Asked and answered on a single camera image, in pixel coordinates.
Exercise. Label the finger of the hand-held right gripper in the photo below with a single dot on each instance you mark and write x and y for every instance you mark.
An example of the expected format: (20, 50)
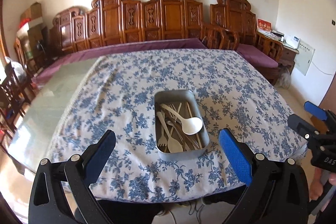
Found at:
(307, 129)
(316, 109)

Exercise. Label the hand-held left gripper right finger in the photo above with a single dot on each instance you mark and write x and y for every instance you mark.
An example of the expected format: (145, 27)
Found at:
(233, 153)

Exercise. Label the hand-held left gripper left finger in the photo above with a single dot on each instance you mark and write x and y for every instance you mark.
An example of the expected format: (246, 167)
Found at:
(103, 150)

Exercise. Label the rectangular metal container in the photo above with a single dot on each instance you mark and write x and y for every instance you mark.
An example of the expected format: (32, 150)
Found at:
(181, 157)

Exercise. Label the bamboo chopstick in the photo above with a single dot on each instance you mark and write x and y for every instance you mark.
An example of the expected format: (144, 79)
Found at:
(188, 109)
(179, 109)

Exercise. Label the small metal spoon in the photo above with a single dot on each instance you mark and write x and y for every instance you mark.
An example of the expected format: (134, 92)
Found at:
(170, 123)

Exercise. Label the person's right hand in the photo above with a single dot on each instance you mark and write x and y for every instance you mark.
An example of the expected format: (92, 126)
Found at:
(316, 187)

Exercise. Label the grey plastic bag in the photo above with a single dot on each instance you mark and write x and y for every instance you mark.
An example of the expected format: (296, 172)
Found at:
(284, 77)

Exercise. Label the white distribution box door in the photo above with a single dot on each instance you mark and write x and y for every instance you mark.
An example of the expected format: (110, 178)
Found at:
(304, 57)

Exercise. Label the wooden side table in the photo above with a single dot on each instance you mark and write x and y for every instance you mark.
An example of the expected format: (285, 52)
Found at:
(288, 56)

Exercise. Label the person's black trousers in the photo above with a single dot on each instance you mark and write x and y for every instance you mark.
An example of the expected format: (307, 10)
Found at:
(131, 209)

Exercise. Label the blue floral tablecloth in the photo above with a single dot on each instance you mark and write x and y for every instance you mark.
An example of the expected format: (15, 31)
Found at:
(126, 87)

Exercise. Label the white device blue label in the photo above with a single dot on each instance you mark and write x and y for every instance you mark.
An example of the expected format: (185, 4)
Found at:
(292, 41)

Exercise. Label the purple armchair cushion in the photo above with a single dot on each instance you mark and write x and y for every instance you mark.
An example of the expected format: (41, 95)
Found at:
(256, 56)

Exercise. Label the red desk calendar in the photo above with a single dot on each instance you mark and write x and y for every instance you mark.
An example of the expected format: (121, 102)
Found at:
(264, 26)

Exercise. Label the dark wooden chair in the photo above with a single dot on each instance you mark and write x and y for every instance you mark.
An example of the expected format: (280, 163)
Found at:
(15, 92)

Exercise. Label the carved wooden armchair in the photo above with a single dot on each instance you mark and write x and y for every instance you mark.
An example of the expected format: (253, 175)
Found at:
(236, 19)

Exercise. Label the black desk lamp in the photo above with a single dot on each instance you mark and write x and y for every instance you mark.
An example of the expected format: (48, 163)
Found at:
(40, 47)

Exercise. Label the white plastic bag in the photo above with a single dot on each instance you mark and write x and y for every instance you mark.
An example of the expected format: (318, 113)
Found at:
(14, 66)

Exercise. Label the carved wooden sofa bench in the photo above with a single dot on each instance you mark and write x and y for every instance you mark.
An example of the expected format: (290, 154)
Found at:
(147, 19)

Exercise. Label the white cardboard box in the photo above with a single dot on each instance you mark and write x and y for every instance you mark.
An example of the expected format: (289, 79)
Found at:
(29, 27)

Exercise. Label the red decoration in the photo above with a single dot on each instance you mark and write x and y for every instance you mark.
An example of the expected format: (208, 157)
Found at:
(25, 22)

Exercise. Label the brown cardboard box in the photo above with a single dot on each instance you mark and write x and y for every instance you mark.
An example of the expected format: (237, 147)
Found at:
(32, 10)

